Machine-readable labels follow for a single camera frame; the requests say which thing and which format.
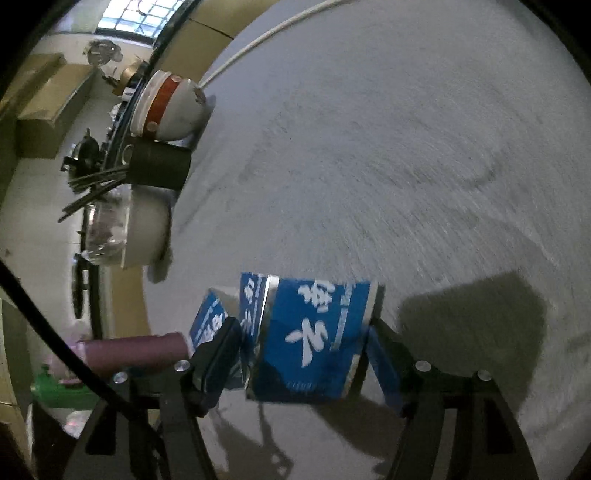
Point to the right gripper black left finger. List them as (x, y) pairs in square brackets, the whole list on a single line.
[(211, 365)]

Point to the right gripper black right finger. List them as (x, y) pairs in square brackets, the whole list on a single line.
[(393, 365)]

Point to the blue snack box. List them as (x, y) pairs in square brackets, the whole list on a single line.
[(218, 304)]

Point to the blue foil snack wrapper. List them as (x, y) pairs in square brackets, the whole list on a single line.
[(303, 339)]

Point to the maroon thermos bottle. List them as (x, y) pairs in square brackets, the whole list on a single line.
[(151, 352)]

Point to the black chopstick holder cup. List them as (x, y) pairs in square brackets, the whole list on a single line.
[(156, 164)]

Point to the red and white bowl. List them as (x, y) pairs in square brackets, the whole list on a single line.
[(169, 108)]

